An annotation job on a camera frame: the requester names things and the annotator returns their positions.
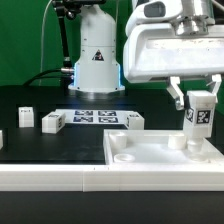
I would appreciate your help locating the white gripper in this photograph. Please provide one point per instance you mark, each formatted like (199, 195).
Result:
(169, 38)

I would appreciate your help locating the white square tabletop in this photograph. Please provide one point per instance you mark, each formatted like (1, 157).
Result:
(150, 147)

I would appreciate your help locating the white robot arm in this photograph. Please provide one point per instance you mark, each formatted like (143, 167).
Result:
(96, 70)

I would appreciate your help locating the tag sheet on table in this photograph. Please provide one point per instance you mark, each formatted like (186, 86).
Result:
(75, 116)

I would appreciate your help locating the white obstacle fence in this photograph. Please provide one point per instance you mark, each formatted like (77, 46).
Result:
(121, 177)

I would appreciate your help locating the black camera stand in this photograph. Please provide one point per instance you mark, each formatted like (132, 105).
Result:
(69, 9)

